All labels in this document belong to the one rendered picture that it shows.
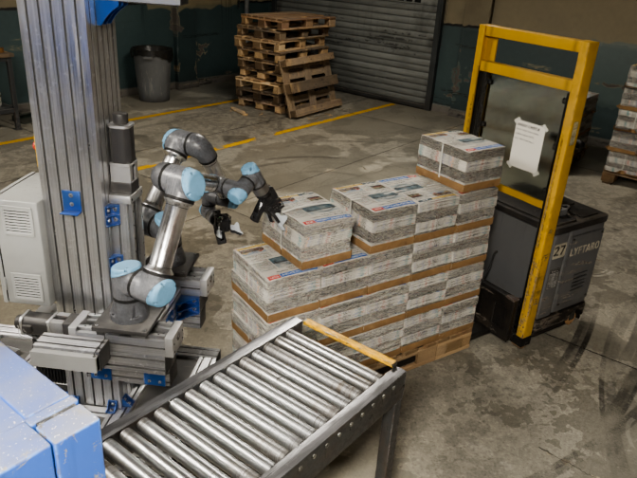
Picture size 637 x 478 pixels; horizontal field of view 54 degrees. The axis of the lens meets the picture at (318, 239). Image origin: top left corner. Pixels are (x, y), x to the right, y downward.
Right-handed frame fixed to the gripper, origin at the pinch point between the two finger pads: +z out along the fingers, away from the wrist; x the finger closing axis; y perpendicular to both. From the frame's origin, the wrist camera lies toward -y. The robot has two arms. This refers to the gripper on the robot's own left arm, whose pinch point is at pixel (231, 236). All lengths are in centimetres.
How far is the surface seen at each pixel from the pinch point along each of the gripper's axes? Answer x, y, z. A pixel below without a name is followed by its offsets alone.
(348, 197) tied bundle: 55, 20, 21
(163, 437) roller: -75, -6, 115
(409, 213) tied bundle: 79, 16, 42
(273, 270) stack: 4.4, -2.6, 36.8
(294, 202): 25.8, 20.6, 16.4
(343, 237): 39, 10, 42
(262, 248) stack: 9.9, -2.4, 14.2
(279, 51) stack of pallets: 312, 2, -532
